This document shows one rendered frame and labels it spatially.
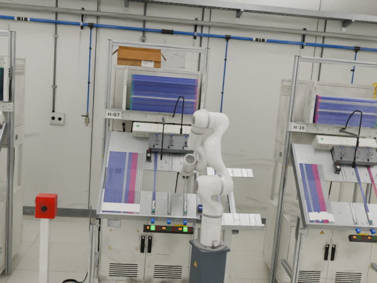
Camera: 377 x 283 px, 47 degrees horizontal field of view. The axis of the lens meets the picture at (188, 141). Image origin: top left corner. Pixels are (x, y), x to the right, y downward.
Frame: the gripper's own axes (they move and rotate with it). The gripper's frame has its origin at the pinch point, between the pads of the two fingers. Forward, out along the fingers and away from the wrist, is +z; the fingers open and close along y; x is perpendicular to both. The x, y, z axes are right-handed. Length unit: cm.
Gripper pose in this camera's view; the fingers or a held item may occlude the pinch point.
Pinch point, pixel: (185, 176)
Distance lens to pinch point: 316.1
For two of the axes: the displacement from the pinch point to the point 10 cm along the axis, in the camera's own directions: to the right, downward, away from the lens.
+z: -1.1, 4.3, 9.0
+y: -9.9, -0.6, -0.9
